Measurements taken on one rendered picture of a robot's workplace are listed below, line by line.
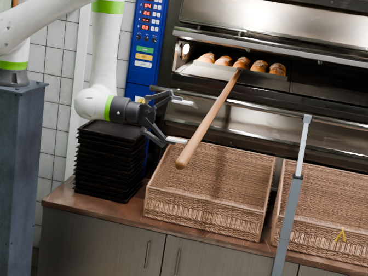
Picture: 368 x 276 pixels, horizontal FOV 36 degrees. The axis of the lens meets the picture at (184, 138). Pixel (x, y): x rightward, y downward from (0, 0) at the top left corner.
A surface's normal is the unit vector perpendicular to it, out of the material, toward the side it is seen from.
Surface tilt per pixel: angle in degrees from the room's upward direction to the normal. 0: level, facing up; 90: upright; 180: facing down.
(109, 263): 90
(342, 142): 70
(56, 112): 90
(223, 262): 90
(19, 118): 90
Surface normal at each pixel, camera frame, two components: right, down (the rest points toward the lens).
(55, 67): -0.19, 0.25
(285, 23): -0.13, -0.09
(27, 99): 0.96, 0.20
